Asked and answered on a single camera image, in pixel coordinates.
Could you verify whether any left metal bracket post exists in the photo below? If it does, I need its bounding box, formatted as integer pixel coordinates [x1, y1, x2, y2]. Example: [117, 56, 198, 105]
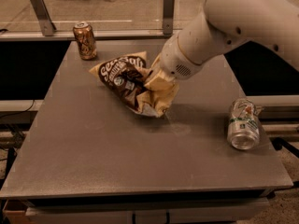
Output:
[30, 0, 56, 36]

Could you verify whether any metal bracket post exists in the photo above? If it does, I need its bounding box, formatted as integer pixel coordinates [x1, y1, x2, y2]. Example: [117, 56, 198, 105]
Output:
[163, 0, 175, 35]
[30, 0, 56, 36]

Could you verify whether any middle metal bracket post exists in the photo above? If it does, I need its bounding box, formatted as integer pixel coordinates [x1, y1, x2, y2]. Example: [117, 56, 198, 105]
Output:
[163, 0, 175, 35]

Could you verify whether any silver green soda can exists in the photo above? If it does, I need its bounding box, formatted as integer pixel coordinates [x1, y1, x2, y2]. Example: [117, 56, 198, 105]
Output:
[227, 98, 260, 150]

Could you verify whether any orange soda can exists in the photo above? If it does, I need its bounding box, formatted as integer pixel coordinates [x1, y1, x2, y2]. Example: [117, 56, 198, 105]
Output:
[73, 21, 97, 60]

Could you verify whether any brown sea salt chip bag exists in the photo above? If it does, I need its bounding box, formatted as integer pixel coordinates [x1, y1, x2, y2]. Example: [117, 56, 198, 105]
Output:
[90, 51, 179, 118]

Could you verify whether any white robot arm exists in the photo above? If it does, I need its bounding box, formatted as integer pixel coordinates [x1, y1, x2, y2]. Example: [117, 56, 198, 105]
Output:
[145, 0, 299, 91]

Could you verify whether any cardboard box under table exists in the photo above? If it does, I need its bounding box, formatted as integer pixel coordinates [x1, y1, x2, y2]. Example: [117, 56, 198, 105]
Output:
[3, 200, 31, 224]

